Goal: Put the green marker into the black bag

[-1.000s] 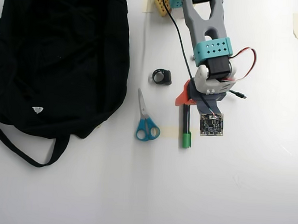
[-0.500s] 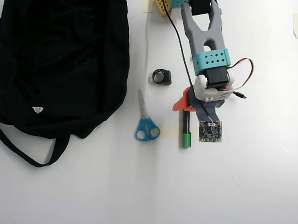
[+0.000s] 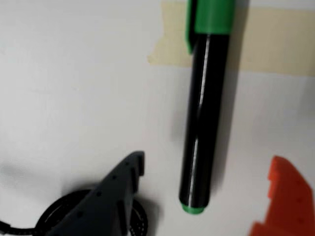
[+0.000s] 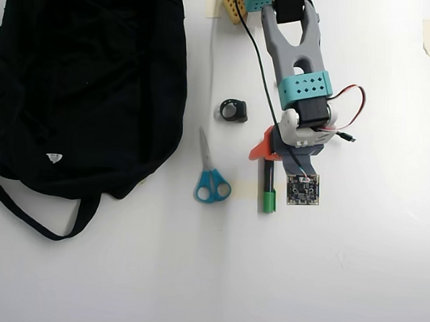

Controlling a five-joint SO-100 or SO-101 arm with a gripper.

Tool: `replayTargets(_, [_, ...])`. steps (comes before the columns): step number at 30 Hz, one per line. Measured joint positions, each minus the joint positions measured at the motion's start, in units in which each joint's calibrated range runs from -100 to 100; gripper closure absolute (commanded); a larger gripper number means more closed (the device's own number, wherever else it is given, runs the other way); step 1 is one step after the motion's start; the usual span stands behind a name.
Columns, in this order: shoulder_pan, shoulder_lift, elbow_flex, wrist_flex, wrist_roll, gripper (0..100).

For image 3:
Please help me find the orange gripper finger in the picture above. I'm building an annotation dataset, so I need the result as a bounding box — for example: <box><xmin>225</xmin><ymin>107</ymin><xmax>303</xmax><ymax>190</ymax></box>
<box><xmin>248</xmin><ymin>155</ymin><xmax>315</xmax><ymax>236</ymax></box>

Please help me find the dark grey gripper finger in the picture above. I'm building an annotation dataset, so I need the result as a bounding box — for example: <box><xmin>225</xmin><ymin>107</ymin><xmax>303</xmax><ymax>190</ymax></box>
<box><xmin>45</xmin><ymin>150</ymin><xmax>145</xmax><ymax>236</ymax></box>

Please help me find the green capped black marker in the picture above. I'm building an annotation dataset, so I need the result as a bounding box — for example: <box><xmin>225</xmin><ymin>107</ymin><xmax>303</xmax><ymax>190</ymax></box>
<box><xmin>178</xmin><ymin>0</ymin><xmax>235</xmax><ymax>215</ymax></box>

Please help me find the beige masking tape strip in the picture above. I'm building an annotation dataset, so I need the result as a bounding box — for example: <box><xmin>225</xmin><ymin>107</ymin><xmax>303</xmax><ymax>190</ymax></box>
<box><xmin>147</xmin><ymin>1</ymin><xmax>315</xmax><ymax>77</ymax></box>

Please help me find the black coiled usb cable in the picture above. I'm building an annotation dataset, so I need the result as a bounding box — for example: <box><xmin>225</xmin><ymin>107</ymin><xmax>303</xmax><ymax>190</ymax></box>
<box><xmin>0</xmin><ymin>189</ymin><xmax>150</xmax><ymax>236</ymax></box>

